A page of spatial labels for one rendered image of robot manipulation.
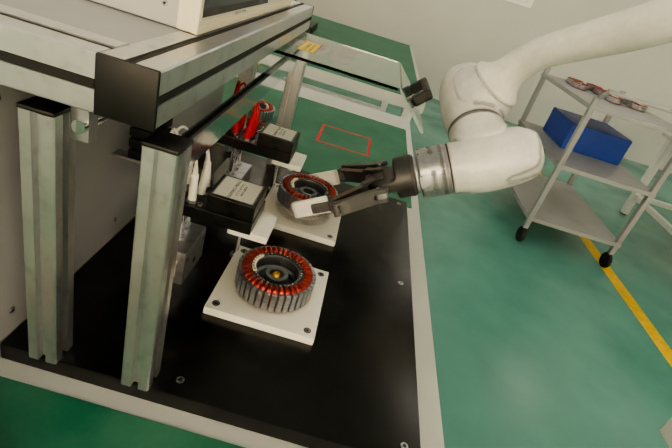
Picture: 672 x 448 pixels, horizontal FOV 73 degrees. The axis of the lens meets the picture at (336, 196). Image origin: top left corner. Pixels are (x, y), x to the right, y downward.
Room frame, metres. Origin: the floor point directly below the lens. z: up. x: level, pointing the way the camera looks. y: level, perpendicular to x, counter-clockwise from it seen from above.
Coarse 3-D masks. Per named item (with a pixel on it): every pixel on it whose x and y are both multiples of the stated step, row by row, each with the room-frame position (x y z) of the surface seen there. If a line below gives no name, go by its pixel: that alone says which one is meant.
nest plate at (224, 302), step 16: (240, 256) 0.56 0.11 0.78; (224, 272) 0.52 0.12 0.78; (320, 272) 0.59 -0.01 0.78; (224, 288) 0.49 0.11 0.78; (320, 288) 0.55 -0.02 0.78; (208, 304) 0.45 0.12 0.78; (224, 304) 0.46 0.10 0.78; (240, 304) 0.47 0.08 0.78; (320, 304) 0.51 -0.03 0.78; (240, 320) 0.44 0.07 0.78; (256, 320) 0.45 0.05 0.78; (272, 320) 0.46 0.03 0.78; (288, 320) 0.46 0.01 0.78; (304, 320) 0.47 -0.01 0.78; (288, 336) 0.44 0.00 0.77; (304, 336) 0.45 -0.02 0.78
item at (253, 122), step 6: (240, 84) 0.76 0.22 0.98; (258, 102) 0.78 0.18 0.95; (258, 108) 0.78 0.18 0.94; (246, 114) 0.77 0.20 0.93; (252, 114) 0.73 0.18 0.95; (258, 114) 0.78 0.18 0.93; (240, 120) 0.76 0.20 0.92; (252, 120) 0.73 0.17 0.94; (258, 120) 0.78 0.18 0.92; (234, 126) 0.74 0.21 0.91; (240, 126) 0.76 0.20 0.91; (252, 126) 0.73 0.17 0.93; (234, 132) 0.74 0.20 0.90; (246, 132) 0.73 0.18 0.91; (252, 132) 0.75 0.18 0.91; (246, 138) 0.73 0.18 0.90
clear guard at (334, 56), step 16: (304, 32) 0.96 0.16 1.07; (288, 48) 0.76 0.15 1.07; (320, 48) 0.84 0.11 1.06; (336, 48) 0.89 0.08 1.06; (352, 48) 0.95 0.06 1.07; (320, 64) 0.72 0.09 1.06; (336, 64) 0.75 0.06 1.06; (352, 64) 0.79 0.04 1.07; (368, 64) 0.84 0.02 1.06; (384, 64) 0.89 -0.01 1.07; (400, 64) 0.94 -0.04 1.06; (368, 80) 0.72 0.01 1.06; (384, 80) 0.75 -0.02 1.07; (400, 80) 0.79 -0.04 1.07; (416, 112) 0.77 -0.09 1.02
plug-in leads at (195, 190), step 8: (176, 128) 0.49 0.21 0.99; (184, 128) 0.51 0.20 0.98; (208, 152) 0.53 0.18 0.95; (208, 160) 0.52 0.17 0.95; (192, 168) 0.53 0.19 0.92; (208, 168) 0.51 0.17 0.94; (192, 176) 0.48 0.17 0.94; (208, 176) 0.51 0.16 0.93; (192, 184) 0.48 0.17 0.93; (200, 184) 0.51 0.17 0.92; (208, 184) 0.53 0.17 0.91; (192, 192) 0.49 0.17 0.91; (200, 192) 0.51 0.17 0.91; (192, 200) 0.49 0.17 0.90
